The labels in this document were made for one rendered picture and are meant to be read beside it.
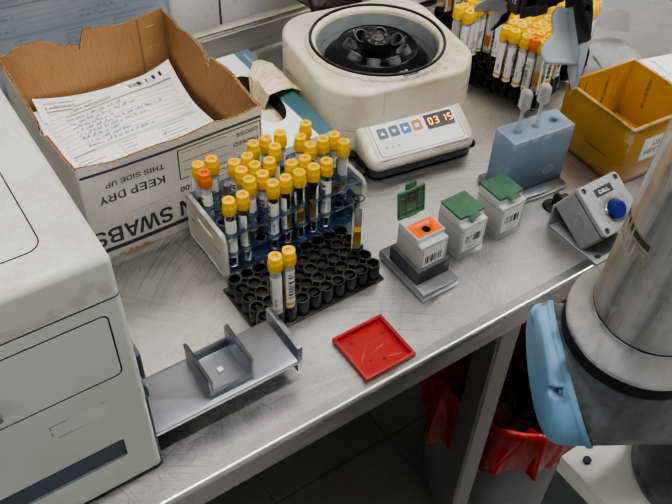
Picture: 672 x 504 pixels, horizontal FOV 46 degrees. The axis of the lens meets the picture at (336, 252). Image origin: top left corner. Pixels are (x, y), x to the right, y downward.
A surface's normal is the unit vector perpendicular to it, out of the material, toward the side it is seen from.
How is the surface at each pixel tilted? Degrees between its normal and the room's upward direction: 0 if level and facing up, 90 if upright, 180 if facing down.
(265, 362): 0
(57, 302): 89
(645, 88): 90
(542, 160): 90
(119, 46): 87
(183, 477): 0
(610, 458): 1
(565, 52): 57
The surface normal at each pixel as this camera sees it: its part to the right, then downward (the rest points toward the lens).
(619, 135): -0.87, 0.33
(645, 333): -0.45, 0.69
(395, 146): 0.21, -0.36
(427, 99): 0.42, 0.65
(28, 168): 0.03, -0.70
